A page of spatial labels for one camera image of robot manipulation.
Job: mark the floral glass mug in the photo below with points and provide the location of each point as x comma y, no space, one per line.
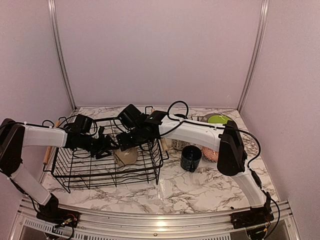
179,144

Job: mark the dark blue cup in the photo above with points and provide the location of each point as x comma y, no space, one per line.
191,156

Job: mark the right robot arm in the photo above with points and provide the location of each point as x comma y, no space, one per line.
223,138

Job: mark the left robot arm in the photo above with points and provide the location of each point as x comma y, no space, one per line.
14,136

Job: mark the grey reindeer plate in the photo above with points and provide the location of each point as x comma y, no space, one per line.
205,118

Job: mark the front aluminium rail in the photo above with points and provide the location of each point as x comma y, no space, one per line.
104,225

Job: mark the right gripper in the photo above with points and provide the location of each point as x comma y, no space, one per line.
123,143

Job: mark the right aluminium frame post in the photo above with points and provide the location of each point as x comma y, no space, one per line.
262,22

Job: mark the beige bowl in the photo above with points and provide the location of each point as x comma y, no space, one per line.
127,157

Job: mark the aluminium frame post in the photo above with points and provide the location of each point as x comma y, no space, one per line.
59,52
262,22

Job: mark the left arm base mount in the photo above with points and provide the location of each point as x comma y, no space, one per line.
51,212

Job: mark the left aluminium frame post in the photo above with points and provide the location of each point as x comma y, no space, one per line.
59,52

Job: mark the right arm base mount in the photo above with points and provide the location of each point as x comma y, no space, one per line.
251,217

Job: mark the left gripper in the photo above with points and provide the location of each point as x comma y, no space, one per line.
104,145

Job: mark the blue patterned bowl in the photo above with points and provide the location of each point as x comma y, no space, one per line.
210,155

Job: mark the black wire dish rack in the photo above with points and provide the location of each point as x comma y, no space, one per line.
78,169

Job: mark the green plate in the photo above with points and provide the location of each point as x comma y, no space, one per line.
218,119

